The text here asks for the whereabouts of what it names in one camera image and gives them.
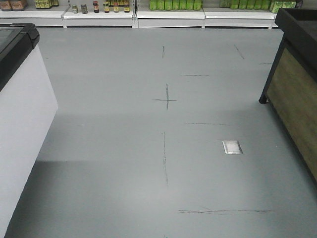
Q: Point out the metal floor outlet plate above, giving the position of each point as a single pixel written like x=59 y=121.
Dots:
x=232 y=147

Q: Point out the green bottle row left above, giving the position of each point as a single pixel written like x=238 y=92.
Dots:
x=169 y=5

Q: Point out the green bottle row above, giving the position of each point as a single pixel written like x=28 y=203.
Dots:
x=267 y=5
x=169 y=5

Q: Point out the dark sauce jar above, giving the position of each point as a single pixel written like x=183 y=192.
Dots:
x=126 y=7

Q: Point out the yellow-label small jar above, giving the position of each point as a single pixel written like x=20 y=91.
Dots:
x=115 y=7

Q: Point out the yellow-label sauce jar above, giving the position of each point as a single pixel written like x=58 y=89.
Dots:
x=106 y=6

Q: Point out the white chest freezer black lid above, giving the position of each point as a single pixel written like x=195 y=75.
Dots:
x=27 y=108

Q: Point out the red-lid sauce jar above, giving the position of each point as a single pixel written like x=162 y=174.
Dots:
x=96 y=6

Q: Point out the small grey-lid jar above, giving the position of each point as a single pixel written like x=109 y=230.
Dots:
x=84 y=9

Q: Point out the small green-lid jar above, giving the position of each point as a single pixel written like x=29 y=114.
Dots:
x=75 y=9

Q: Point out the white store shelf unit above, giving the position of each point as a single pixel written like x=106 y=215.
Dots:
x=50 y=13

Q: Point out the green bottle row right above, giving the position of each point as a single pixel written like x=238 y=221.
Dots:
x=267 y=5

